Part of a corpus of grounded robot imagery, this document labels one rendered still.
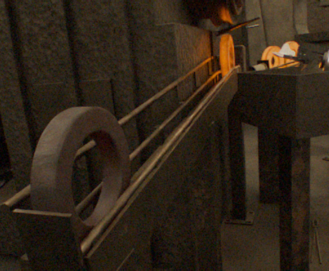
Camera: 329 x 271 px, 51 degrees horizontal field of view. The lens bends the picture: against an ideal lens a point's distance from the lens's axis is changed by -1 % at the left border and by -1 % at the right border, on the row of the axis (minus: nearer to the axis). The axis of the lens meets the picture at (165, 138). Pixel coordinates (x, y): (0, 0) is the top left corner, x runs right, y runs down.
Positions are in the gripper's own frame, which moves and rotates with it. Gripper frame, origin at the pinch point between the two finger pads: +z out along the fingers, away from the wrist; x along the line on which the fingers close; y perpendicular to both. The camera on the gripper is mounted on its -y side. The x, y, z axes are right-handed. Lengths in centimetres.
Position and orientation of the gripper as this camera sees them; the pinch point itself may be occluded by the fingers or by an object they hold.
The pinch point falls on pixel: (274, 54)
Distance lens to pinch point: 157.5
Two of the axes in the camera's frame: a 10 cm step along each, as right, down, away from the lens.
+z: -9.2, -2.8, 2.6
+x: -3.3, 2.3, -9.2
